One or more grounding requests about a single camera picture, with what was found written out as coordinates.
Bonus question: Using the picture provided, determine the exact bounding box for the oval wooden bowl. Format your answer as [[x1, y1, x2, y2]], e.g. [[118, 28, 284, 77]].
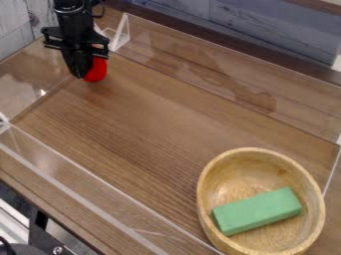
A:
[[196, 147, 326, 255]]

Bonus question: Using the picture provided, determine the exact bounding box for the clear acrylic corner bracket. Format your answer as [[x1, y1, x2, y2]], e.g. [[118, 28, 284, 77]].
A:
[[96, 14, 132, 52]]

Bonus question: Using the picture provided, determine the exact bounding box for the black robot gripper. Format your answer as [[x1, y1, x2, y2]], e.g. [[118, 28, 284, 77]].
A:
[[42, 0, 110, 78]]

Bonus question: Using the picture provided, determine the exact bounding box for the clear acrylic enclosure wall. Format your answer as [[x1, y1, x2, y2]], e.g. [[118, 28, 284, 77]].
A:
[[0, 11, 341, 255]]

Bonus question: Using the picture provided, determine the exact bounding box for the black cable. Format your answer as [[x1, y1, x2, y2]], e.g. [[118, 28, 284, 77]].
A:
[[92, 0, 109, 19]]

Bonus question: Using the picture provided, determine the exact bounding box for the black table clamp stand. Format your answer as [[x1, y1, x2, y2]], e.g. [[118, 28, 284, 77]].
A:
[[0, 212, 82, 255]]

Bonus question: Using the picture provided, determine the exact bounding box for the red plush strawberry toy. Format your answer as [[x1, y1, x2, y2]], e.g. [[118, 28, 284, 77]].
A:
[[85, 57, 109, 83]]

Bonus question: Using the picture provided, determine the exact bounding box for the green rectangular block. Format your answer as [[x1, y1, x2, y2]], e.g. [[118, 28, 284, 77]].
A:
[[211, 187, 303, 236]]

